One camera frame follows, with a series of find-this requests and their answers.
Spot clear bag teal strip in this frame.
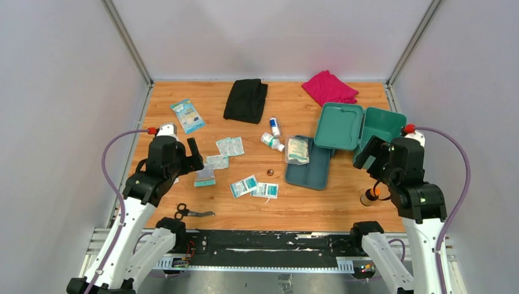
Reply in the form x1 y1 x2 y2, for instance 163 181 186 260
194 164 216 187

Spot brown bottle orange cap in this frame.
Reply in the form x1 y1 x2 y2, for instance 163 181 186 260
360 188 380 206

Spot teal medicine box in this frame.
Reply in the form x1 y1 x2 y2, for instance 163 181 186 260
310 102 407 172

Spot white bottle green label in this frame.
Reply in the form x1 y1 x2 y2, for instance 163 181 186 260
260 132 285 152

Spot gauze pack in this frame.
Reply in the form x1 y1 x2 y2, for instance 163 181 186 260
285 136 310 165

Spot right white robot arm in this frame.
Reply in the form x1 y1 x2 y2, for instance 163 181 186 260
349 132 454 293

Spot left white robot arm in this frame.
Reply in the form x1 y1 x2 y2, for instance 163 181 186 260
66 123 203 293

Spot bandage strips pack lower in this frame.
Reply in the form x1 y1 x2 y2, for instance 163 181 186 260
206 155 230 170

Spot light blue mask packet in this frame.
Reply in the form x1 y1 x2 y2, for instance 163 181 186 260
170 99 206 135

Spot teal white sachet left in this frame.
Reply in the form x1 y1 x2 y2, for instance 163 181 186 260
230 175 258 198

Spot teal white sachet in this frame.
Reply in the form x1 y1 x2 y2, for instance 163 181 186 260
230 175 258 198
251 183 279 199

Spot teal white sachet right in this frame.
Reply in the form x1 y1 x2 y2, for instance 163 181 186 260
251 183 279 199

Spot black folded cloth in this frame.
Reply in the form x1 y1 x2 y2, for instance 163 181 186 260
223 78 268 124

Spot small white blue bottle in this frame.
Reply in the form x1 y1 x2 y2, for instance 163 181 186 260
269 117 281 138

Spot dark teal divided tray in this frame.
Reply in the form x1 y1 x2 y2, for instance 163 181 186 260
285 135 335 190

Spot pink folded cloth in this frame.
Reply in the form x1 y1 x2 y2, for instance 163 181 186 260
302 70 359 106

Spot black handled scissors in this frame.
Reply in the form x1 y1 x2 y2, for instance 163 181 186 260
174 203 215 220

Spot black metal base rail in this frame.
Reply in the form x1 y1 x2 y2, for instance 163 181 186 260
83 227 457 281

